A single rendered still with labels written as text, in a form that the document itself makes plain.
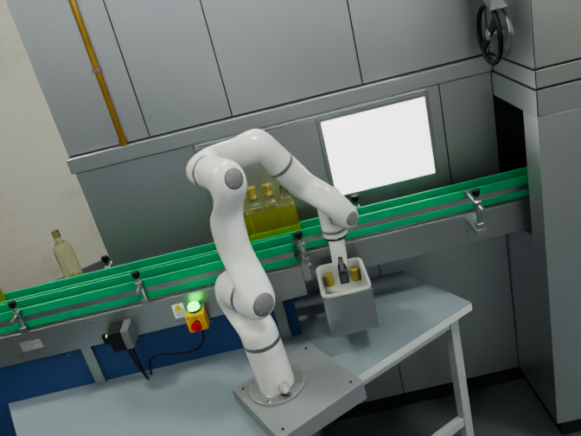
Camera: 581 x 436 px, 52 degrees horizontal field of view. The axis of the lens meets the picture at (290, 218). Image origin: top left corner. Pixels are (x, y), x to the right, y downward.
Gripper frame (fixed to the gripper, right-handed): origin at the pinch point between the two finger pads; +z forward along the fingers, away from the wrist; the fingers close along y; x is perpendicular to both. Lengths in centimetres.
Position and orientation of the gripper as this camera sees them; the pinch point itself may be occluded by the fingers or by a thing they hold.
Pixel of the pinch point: (343, 274)
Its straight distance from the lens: 206.9
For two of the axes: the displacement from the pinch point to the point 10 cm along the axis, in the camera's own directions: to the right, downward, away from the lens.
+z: 2.1, 8.9, 4.0
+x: 9.8, -2.0, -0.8
